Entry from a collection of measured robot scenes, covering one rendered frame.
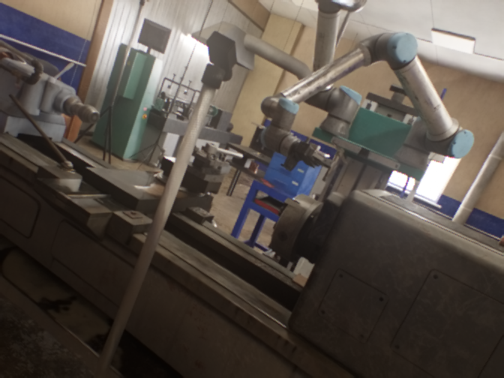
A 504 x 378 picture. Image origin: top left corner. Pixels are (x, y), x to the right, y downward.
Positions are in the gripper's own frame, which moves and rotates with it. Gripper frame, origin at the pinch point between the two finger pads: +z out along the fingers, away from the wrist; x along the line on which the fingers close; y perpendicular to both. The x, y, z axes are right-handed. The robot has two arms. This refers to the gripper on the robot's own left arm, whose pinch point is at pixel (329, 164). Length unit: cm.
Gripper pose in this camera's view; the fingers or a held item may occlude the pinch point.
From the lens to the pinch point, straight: 159.4
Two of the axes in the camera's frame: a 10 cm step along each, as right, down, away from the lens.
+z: 7.2, 4.1, -5.6
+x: 4.4, 3.5, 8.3
